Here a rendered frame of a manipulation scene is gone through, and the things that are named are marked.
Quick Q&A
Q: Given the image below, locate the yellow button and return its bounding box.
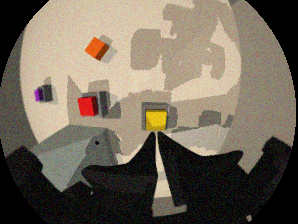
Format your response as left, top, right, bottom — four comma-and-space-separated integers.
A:
142, 103, 170, 131

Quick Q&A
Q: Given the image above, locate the orange block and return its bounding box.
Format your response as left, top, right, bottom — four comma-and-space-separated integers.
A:
85, 37, 109, 60

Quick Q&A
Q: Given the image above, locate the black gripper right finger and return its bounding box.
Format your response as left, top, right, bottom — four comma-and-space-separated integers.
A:
157, 131, 243, 206

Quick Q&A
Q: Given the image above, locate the purple button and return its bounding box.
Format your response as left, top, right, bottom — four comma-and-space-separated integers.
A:
33, 84, 53, 104

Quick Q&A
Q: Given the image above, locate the red button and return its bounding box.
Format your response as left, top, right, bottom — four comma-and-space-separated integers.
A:
77, 91, 108, 117

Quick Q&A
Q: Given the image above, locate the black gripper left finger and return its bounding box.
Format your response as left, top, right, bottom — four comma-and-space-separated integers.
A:
81, 131, 158, 209

